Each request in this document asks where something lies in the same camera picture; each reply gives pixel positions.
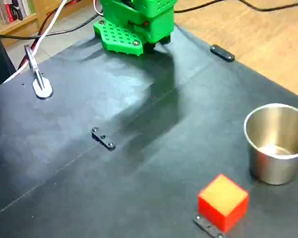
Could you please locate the red cube block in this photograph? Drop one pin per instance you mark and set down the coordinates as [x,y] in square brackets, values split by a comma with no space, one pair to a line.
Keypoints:
[221,198]

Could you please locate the black table mat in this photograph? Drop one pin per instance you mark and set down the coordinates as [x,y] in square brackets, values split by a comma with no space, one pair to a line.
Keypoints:
[89,186]

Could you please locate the metal table clamp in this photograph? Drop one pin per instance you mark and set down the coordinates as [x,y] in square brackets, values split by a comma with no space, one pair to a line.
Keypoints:
[42,90]

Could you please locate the stainless steel cup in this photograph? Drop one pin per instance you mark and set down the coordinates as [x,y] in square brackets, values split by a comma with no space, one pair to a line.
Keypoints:
[273,168]

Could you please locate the wooden bookshelf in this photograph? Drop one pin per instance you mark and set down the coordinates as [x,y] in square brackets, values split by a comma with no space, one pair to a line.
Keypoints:
[17,26]

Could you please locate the large black object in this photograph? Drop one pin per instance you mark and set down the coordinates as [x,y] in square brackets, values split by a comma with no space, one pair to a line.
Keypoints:
[0,57]

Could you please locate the black book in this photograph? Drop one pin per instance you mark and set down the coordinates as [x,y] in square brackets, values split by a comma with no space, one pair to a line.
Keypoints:
[17,12]

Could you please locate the red book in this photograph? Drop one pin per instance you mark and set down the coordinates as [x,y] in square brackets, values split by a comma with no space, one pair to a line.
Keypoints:
[8,12]

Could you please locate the black bracket with screws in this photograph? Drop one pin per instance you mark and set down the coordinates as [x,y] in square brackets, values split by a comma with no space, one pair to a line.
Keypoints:
[222,52]
[208,226]
[98,134]

